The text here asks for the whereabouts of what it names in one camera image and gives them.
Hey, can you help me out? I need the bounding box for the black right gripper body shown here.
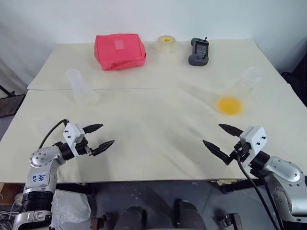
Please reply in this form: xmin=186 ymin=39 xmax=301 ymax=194
xmin=226 ymin=141 xmax=251 ymax=166

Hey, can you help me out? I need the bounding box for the dark rounded shape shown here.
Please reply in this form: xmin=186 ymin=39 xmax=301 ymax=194
xmin=118 ymin=205 xmax=151 ymax=230
xmin=174 ymin=198 xmax=206 ymax=230

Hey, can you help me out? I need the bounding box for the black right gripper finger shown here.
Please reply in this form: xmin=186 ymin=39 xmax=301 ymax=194
xmin=202 ymin=139 xmax=231 ymax=166
xmin=218 ymin=123 xmax=245 ymax=138

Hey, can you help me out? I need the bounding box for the clear cup with orange lid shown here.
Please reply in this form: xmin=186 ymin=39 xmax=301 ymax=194
xmin=215 ymin=66 xmax=265 ymax=117

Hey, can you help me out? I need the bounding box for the brown metal bracket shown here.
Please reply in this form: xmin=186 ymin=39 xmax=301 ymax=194
xmin=216 ymin=211 xmax=242 ymax=230
xmin=90 ymin=214 xmax=109 ymax=230

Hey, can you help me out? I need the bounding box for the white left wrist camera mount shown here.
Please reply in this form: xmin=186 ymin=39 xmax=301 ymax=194
xmin=62 ymin=122 xmax=88 ymax=160

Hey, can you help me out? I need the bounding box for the black stand base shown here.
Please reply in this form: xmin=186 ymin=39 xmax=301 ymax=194
xmin=0 ymin=83 xmax=27 ymax=118

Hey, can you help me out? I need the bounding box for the crumpled clear plastic bag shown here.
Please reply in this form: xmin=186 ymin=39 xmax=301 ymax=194
xmin=50 ymin=188 xmax=92 ymax=229

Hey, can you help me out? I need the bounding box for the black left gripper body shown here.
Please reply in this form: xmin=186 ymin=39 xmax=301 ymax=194
xmin=76 ymin=139 xmax=96 ymax=158

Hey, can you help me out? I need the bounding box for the white cable bundle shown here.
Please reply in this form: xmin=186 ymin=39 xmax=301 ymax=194
xmin=0 ymin=191 xmax=24 ymax=230

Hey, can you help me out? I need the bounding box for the large cream table cloth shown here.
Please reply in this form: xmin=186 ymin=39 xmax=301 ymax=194
xmin=0 ymin=82 xmax=307 ymax=184

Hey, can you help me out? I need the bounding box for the black equipment case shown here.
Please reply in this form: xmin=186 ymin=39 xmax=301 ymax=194
xmin=281 ymin=54 xmax=307 ymax=110

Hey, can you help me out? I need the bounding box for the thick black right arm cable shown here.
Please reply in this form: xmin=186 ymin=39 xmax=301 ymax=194
xmin=236 ymin=152 xmax=274 ymax=230

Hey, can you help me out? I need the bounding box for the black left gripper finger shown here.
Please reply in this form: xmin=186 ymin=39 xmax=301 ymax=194
xmin=92 ymin=139 xmax=116 ymax=157
xmin=83 ymin=123 xmax=104 ymax=135

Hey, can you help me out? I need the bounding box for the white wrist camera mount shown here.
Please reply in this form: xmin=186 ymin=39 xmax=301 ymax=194
xmin=239 ymin=126 xmax=267 ymax=164
xmin=62 ymin=122 xmax=88 ymax=160

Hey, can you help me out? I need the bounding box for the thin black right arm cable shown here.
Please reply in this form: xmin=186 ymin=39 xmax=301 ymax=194
xmin=262 ymin=174 xmax=285 ymax=230

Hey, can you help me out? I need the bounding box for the empty clear plastic cup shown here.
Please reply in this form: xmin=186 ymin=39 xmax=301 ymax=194
xmin=65 ymin=69 xmax=100 ymax=107

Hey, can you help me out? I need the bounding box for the brown cardboard box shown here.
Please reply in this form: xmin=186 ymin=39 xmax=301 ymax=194
xmin=0 ymin=183 xmax=26 ymax=205

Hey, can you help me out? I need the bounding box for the clear tape roll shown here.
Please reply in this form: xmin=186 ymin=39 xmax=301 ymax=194
xmin=157 ymin=34 xmax=177 ymax=55

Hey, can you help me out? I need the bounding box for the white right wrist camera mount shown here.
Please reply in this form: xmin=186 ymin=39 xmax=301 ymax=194
xmin=239 ymin=126 xmax=267 ymax=164

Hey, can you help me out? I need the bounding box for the dark grey handheld controller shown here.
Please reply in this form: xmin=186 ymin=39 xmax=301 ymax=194
xmin=188 ymin=36 xmax=210 ymax=67

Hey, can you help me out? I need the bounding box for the pink fabric pouch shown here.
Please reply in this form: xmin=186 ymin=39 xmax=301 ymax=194
xmin=94 ymin=33 xmax=147 ymax=71

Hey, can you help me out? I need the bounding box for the black table frame bar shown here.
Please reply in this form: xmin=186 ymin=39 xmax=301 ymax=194
xmin=219 ymin=179 xmax=264 ymax=195

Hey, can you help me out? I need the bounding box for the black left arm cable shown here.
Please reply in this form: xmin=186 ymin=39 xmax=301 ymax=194
xmin=38 ymin=119 xmax=70 ymax=149

